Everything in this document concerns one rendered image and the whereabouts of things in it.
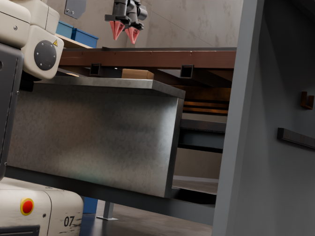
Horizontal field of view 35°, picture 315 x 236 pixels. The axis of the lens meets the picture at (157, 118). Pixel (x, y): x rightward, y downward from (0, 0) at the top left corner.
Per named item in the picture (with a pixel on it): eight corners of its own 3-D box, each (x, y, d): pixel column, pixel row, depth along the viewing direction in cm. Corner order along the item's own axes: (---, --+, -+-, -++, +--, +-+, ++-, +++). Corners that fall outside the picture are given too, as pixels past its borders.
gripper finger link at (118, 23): (108, 40, 220) (111, 19, 220) (123, 42, 218) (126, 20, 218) (101, 37, 214) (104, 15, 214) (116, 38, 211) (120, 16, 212)
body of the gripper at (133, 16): (128, 33, 258) (127, 18, 260) (144, 27, 253) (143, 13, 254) (120, 29, 253) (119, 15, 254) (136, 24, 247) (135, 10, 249)
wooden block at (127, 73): (120, 82, 180) (122, 68, 181) (127, 85, 186) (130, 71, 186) (145, 84, 176) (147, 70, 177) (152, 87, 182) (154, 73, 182)
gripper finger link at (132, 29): (130, 47, 257) (128, 30, 258) (141, 44, 253) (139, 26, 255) (121, 44, 251) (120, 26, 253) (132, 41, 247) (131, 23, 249)
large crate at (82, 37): (78, 49, 726) (80, 37, 727) (96, 50, 707) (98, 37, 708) (55, 41, 687) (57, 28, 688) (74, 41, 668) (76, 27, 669)
